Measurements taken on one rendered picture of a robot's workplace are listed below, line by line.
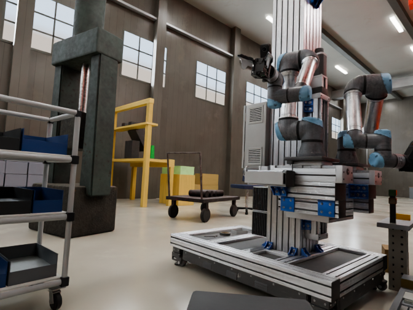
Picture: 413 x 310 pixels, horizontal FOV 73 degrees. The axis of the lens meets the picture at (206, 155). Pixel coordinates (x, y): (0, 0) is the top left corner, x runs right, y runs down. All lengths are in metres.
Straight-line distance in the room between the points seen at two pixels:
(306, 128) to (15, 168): 5.54
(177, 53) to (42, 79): 4.20
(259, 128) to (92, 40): 2.24
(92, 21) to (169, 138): 5.58
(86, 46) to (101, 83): 0.47
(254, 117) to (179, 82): 7.48
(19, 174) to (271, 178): 5.39
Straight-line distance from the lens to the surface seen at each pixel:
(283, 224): 1.97
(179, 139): 9.11
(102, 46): 3.52
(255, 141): 2.03
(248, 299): 0.91
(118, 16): 8.95
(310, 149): 1.64
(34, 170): 6.40
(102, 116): 3.33
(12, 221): 1.53
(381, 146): 1.66
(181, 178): 6.66
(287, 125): 1.71
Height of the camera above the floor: 0.68
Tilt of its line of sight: 5 degrees up
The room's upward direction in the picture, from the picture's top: 3 degrees clockwise
